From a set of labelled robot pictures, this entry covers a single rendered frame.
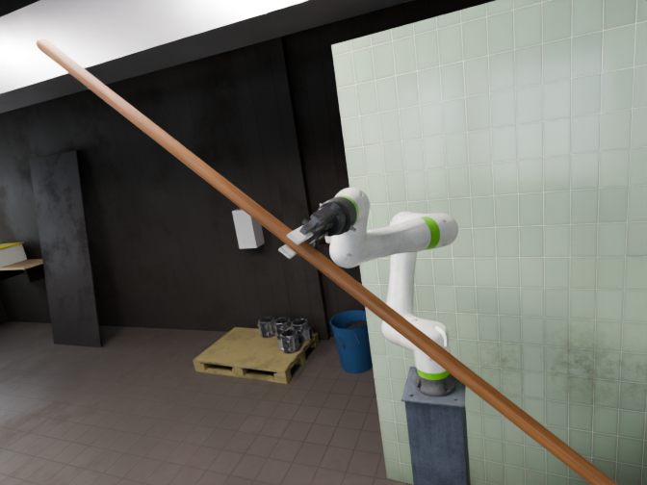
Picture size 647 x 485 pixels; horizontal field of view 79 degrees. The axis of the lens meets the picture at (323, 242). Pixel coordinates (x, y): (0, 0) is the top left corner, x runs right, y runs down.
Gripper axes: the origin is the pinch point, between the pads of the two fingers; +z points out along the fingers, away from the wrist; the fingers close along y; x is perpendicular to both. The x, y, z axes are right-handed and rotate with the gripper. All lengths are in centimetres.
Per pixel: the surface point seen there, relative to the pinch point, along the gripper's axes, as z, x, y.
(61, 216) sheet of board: -257, 356, 337
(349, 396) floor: -198, -63, 205
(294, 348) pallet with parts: -236, 3, 238
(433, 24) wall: -126, 29, -56
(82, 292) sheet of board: -239, 273, 399
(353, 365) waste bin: -232, -52, 203
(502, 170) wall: -125, -34, -22
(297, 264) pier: -289, 58, 189
